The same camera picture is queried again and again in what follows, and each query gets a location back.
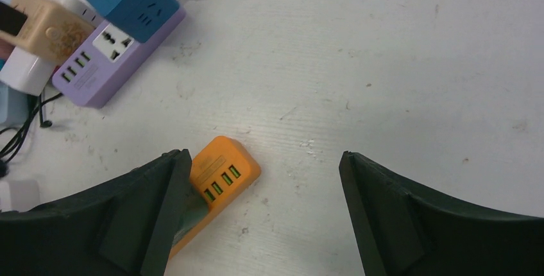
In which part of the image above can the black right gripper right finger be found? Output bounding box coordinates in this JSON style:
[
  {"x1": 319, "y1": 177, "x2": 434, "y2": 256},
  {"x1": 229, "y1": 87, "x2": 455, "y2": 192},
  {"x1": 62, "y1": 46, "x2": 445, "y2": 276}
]
[{"x1": 339, "y1": 151, "x2": 543, "y2": 275}]

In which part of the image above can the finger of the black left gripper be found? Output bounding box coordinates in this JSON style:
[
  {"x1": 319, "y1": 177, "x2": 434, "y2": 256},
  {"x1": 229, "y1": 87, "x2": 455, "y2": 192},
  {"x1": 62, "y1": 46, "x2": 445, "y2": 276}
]
[{"x1": 0, "y1": 2, "x2": 28, "y2": 36}]

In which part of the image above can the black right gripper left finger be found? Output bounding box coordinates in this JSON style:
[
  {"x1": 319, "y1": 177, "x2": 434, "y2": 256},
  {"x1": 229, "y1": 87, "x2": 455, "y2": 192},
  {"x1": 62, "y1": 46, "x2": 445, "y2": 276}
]
[{"x1": 1, "y1": 150, "x2": 192, "y2": 275}]

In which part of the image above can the orange power strip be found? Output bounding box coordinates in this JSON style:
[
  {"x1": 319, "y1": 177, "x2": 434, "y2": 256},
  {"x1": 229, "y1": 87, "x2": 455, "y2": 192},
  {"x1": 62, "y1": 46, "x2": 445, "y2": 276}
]
[{"x1": 169, "y1": 135, "x2": 261, "y2": 258}]

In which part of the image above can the green cube socket adapter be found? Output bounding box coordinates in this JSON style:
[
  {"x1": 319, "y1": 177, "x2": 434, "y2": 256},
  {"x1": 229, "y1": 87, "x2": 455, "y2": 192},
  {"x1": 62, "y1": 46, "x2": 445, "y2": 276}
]
[{"x1": 172, "y1": 192, "x2": 208, "y2": 246}]

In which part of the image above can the beige cube socket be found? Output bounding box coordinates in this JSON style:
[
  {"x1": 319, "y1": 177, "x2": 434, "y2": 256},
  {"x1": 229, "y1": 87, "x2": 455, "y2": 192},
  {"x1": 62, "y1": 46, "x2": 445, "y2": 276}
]
[{"x1": 1, "y1": 0, "x2": 94, "y2": 65}]

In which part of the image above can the white plug adapter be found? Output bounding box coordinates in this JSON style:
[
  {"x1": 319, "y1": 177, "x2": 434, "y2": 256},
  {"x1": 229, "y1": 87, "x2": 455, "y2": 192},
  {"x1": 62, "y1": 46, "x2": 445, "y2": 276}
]
[{"x1": 9, "y1": 0, "x2": 103, "y2": 96}]

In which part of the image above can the teal cube socket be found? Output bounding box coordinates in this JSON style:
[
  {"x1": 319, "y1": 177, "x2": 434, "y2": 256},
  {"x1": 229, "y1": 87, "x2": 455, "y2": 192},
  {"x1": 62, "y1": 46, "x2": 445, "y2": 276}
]
[{"x1": 1, "y1": 57, "x2": 29, "y2": 126}]

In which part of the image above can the purple USB power strip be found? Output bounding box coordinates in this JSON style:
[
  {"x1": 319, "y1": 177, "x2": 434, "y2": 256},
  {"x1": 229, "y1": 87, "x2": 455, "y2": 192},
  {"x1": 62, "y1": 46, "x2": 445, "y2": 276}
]
[{"x1": 52, "y1": 9, "x2": 186, "y2": 108}]

